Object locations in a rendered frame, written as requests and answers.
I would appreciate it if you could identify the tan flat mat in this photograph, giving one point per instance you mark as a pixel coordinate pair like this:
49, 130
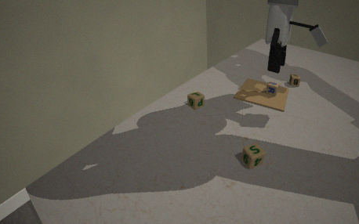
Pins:
254, 91

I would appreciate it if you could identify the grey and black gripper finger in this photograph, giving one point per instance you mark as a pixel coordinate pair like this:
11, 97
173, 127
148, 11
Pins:
274, 62
283, 55

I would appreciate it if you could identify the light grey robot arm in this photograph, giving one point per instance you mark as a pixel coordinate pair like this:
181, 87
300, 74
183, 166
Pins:
314, 30

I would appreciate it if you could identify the tan block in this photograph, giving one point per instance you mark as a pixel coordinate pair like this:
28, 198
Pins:
253, 155
196, 100
272, 88
294, 79

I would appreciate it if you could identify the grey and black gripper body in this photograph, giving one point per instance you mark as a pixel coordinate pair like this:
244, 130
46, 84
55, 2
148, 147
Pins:
278, 17

